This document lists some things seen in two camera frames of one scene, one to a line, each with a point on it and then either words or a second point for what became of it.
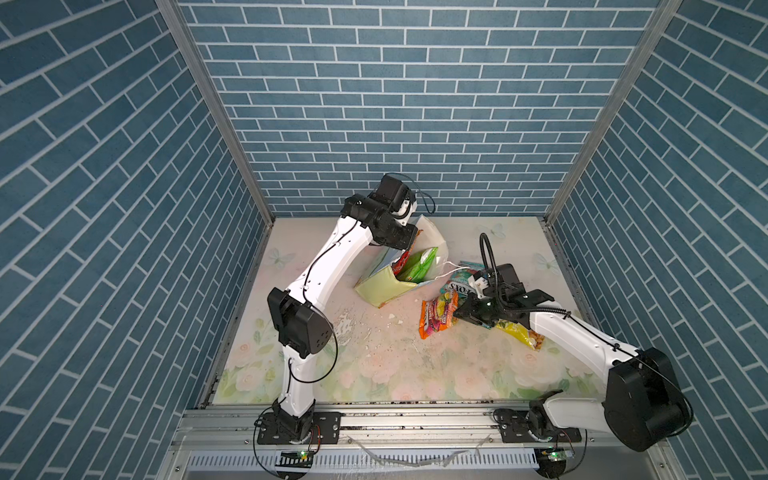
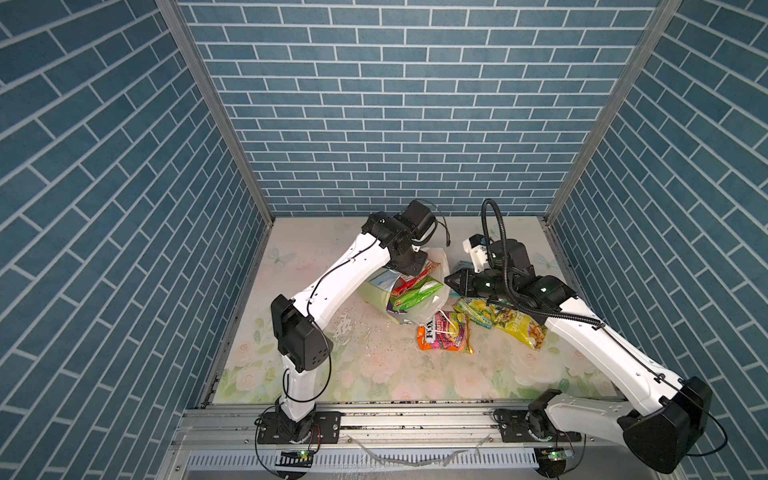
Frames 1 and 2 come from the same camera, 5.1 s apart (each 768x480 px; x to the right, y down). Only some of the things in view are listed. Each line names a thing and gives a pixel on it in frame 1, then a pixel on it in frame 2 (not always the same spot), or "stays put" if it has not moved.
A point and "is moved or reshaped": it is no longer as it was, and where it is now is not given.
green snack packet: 420,265 is moved or reshaped
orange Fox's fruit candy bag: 438,313 to 447,331
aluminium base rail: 222,442 stays put
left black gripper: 406,239 to 416,268
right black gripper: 468,312 to 463,287
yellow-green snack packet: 532,339 stays put
